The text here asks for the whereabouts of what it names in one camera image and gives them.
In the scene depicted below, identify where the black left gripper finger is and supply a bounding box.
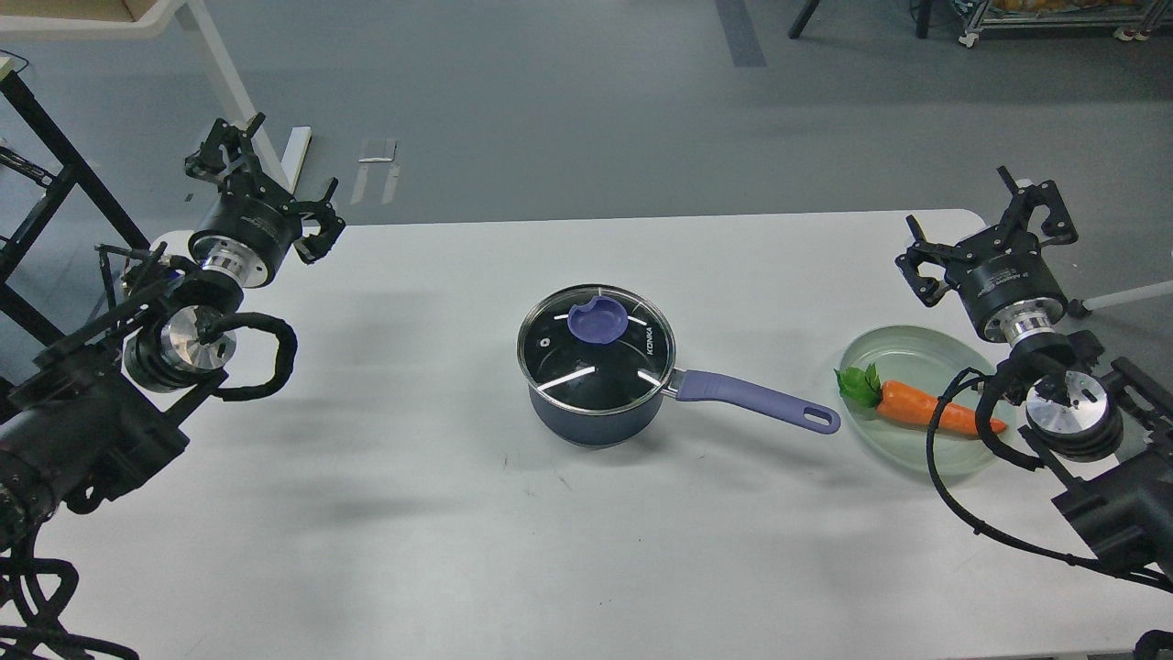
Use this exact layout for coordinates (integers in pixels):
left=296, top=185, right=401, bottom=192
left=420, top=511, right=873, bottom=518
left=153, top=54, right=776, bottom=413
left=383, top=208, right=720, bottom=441
left=291, top=177, right=346, bottom=266
left=184, top=113, right=293, bottom=204

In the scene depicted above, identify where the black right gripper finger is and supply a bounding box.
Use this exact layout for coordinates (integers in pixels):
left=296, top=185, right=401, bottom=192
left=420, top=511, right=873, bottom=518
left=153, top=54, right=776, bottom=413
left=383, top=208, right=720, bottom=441
left=895, top=215, right=974, bottom=308
left=994, top=166, right=1080, bottom=259

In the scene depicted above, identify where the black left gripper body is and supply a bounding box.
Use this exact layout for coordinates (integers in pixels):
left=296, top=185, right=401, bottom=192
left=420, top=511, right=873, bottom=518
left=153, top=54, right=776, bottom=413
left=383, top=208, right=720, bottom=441
left=188, top=196, right=301, bottom=290

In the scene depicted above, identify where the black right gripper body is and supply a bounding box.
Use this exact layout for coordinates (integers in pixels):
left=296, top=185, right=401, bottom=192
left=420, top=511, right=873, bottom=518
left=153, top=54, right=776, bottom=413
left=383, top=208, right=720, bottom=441
left=956, top=241, right=1069, bottom=343

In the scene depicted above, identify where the glass lid with purple knob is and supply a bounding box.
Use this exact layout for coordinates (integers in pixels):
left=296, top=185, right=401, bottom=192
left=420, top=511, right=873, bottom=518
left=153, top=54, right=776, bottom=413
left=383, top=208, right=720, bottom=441
left=516, top=283, right=677, bottom=414

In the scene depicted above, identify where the blue saucepan with handle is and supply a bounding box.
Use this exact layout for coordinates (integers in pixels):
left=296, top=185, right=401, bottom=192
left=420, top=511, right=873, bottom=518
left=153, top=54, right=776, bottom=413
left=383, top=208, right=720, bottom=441
left=520, top=285, right=842, bottom=448

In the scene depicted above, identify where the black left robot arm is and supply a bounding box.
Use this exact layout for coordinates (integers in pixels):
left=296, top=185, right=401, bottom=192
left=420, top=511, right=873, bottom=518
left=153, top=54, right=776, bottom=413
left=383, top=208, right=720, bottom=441
left=1, top=113, right=346, bottom=659

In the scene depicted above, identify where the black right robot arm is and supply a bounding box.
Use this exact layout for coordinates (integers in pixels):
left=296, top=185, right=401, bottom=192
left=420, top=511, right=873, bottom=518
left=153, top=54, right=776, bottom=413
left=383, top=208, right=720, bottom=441
left=895, top=166, right=1172, bottom=592

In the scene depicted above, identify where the pale green plate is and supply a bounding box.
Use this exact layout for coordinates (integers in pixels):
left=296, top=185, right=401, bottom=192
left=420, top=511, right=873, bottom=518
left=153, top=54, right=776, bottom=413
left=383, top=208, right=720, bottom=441
left=833, top=324, right=994, bottom=478

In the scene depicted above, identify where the orange toy carrot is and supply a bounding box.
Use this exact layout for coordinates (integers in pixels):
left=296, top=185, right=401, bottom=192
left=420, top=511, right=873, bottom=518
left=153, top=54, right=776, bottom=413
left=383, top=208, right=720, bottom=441
left=834, top=365, right=979, bottom=438

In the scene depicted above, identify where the black metal stand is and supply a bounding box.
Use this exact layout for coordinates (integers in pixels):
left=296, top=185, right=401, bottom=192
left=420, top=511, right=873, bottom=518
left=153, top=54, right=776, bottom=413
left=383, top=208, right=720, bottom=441
left=1, top=56, right=150, bottom=346

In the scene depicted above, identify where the metal wheeled cart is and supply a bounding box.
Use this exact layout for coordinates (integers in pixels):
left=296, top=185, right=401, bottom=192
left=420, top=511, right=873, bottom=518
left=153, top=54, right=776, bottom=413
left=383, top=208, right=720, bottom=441
left=952, top=1, right=1169, bottom=49

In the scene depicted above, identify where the black chair leg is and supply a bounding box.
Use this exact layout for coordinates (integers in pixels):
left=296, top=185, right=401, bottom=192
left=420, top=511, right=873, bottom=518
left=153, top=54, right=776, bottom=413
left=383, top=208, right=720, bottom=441
left=787, top=0, right=935, bottom=40

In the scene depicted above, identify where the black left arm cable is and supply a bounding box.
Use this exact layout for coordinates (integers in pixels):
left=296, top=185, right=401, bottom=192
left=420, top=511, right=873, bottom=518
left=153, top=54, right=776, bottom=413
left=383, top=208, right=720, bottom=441
left=197, top=312, right=300, bottom=402

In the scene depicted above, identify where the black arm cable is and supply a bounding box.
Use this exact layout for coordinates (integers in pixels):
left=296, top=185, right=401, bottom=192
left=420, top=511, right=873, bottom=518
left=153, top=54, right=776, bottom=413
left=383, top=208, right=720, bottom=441
left=925, top=367, right=1173, bottom=592
left=197, top=312, right=300, bottom=402

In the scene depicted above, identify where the white desk frame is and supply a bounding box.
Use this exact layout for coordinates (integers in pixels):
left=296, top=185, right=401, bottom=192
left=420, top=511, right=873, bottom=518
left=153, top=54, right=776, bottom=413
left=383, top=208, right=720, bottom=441
left=0, top=0, right=312, bottom=229

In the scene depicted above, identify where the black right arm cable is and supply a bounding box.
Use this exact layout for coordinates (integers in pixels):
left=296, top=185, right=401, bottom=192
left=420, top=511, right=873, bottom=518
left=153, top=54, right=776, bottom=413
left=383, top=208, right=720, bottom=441
left=925, top=367, right=1173, bottom=592

